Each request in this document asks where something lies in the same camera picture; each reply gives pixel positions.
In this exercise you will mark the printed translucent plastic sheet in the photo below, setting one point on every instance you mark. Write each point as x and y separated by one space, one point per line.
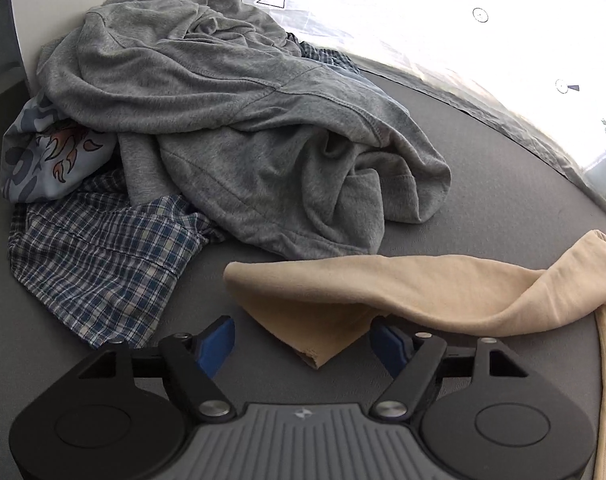
483 35

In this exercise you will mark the blue plaid garment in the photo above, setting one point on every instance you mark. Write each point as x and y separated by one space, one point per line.
108 250
323 55

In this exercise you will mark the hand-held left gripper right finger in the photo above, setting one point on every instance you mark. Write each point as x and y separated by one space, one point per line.
389 347

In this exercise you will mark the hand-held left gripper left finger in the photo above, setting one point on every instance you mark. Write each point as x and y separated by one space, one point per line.
217 347

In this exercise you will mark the light blue printed garment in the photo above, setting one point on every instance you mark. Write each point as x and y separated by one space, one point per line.
33 160

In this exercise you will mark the plain light blue garment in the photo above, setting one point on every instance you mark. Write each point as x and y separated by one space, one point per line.
358 80

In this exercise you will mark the grey sweatshirt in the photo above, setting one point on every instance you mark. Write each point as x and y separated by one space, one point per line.
233 110

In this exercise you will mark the beige long-sleeve shirt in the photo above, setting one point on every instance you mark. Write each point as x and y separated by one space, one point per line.
458 285

